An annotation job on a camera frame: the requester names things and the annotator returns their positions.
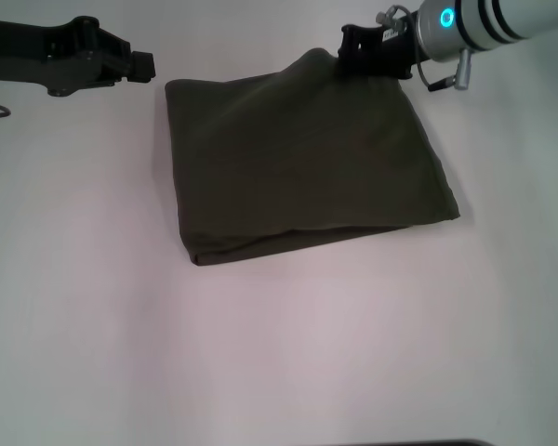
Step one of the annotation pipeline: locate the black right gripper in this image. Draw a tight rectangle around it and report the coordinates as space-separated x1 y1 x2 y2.
335 23 430 81

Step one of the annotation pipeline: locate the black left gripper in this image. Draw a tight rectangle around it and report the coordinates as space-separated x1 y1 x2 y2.
0 16 157 98

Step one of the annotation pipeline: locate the dark green FREE t-shirt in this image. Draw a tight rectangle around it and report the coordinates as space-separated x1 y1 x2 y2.
164 46 461 268

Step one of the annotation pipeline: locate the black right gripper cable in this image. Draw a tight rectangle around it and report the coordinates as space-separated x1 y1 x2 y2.
414 58 459 93

